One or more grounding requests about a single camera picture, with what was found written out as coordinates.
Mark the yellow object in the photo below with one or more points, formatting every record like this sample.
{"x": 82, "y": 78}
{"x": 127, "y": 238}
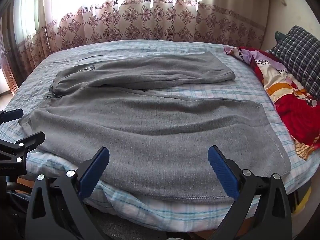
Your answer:
{"x": 303, "y": 200}

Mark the white sheer curtain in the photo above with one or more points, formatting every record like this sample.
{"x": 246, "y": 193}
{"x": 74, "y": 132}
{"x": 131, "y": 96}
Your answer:
{"x": 32, "y": 10}

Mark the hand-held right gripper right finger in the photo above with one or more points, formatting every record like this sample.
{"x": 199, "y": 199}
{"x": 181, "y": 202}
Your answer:
{"x": 222, "y": 172}

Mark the dark green cloth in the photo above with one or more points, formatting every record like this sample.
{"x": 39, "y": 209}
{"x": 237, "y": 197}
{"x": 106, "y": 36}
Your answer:
{"x": 280, "y": 36}

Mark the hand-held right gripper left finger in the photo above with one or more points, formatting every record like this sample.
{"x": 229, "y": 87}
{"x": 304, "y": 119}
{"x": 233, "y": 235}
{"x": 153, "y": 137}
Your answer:
{"x": 93, "y": 171}

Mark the patterned beige curtain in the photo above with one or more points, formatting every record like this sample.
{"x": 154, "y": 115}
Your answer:
{"x": 140, "y": 22}

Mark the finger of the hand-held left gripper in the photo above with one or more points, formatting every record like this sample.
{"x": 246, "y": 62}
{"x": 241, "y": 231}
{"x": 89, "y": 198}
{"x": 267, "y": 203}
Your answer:
{"x": 30, "y": 140}
{"x": 11, "y": 116}

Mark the dark plaid pillow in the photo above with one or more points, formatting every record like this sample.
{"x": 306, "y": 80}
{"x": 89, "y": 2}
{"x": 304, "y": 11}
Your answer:
{"x": 300, "y": 55}

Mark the colourful floral quilt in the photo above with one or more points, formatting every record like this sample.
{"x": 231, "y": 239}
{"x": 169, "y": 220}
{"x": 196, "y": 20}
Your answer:
{"x": 295, "y": 110}

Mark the bed with plaid sheet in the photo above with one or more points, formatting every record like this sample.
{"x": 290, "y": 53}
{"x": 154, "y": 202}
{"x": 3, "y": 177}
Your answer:
{"x": 250, "y": 62}

